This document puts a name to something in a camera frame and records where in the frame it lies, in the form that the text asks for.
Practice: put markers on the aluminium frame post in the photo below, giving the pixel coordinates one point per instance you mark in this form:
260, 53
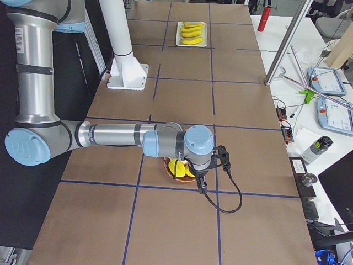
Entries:
286, 41

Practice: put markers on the long reacher grabber tool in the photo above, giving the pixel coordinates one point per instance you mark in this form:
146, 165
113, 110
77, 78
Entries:
307, 85

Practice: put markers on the red cylinder bottle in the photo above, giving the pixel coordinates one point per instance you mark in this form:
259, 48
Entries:
264, 18

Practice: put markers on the white bear tray plate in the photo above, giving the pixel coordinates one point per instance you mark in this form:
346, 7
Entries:
179, 37

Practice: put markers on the ripe yellow banana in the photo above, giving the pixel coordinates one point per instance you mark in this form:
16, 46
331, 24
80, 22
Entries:
189, 25

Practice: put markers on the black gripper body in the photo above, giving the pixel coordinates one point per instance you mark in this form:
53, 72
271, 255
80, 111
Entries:
200, 175

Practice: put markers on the grey water bottle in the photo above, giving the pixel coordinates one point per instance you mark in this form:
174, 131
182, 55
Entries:
316, 149

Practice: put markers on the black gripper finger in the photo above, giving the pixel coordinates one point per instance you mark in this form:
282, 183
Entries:
201, 183

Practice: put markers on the yellow star fruit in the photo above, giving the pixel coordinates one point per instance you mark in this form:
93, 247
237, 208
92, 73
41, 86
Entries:
177, 168

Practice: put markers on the blue teach pendant near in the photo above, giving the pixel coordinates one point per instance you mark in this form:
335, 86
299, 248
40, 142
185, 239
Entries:
333, 116

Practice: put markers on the small metal cup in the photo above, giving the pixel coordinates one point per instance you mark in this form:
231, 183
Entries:
309, 179

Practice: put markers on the yellow lemon fruit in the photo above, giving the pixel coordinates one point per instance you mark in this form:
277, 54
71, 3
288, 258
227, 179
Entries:
188, 172

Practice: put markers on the wicker fruit basket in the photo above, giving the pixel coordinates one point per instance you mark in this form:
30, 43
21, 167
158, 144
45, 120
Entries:
182, 179

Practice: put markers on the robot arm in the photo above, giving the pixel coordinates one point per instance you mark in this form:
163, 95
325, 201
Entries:
46, 128

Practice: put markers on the blue teach pendant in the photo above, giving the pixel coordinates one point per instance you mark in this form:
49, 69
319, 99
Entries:
326, 80
333, 116

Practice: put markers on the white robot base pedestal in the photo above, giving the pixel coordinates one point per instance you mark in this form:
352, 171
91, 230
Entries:
126, 72

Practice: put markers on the blue teach pendant far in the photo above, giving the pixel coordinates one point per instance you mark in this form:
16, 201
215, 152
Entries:
326, 80

